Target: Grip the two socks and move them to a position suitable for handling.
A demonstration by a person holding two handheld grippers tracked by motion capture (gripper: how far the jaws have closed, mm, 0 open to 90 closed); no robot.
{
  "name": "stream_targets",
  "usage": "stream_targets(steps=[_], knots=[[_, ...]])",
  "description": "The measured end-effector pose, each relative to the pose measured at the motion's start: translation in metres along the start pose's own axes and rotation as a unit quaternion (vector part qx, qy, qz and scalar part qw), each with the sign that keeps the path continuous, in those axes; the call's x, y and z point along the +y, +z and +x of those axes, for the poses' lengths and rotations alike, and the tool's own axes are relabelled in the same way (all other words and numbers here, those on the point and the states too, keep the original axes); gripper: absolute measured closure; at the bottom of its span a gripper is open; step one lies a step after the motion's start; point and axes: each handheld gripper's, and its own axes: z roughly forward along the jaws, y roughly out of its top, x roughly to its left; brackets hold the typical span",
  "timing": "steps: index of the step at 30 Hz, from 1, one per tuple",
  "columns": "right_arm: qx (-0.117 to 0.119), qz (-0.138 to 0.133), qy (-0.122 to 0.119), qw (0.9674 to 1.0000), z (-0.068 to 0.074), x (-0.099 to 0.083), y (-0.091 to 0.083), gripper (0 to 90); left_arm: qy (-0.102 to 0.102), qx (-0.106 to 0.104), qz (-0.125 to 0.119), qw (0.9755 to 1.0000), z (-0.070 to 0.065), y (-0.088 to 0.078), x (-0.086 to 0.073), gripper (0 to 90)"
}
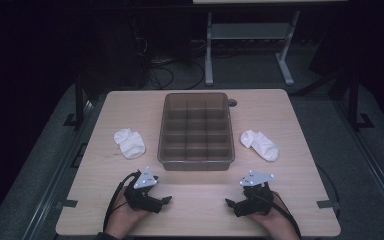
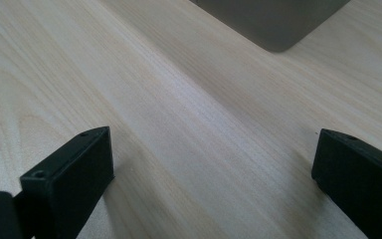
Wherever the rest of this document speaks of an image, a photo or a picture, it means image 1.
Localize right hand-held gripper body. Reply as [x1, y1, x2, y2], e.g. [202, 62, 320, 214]
[234, 169, 276, 218]

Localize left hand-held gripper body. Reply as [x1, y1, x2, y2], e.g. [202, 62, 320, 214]
[123, 166, 164, 214]

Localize white sock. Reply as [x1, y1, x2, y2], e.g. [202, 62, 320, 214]
[113, 127, 147, 160]
[239, 129, 280, 163]

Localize brown translucent divided box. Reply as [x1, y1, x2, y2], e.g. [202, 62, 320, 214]
[157, 92, 236, 172]

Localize person's left hand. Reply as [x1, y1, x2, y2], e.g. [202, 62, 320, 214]
[107, 187, 152, 233]

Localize person's right hand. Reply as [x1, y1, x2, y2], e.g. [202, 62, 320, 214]
[247, 191, 297, 233]

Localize dark tape strip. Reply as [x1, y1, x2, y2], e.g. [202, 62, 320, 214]
[315, 199, 342, 210]
[55, 198, 79, 210]

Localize white metal stand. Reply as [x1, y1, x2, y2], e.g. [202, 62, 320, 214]
[204, 9, 302, 87]

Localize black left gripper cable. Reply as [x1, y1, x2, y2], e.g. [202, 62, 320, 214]
[102, 171, 142, 232]

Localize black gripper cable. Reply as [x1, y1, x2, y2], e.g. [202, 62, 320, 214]
[102, 171, 142, 232]
[269, 191, 303, 240]

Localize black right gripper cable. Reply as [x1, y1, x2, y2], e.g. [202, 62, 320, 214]
[269, 191, 303, 240]

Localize black upright post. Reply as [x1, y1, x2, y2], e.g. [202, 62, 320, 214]
[345, 71, 375, 132]
[63, 74, 93, 132]

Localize black floor cables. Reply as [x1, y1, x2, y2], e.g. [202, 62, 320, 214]
[145, 55, 206, 91]

